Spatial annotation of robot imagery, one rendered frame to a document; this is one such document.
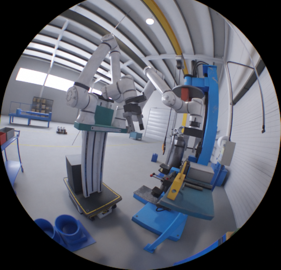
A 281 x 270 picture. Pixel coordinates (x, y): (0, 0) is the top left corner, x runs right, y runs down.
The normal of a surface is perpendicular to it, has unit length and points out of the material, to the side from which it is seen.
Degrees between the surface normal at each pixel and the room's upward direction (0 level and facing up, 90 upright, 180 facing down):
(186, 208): 0
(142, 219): 0
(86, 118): 68
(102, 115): 90
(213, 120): 90
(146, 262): 0
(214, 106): 90
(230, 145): 90
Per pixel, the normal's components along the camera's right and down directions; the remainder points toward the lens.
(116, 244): 0.20, -0.98
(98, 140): 0.83, 0.19
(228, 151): -0.56, -0.08
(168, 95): -0.72, -0.17
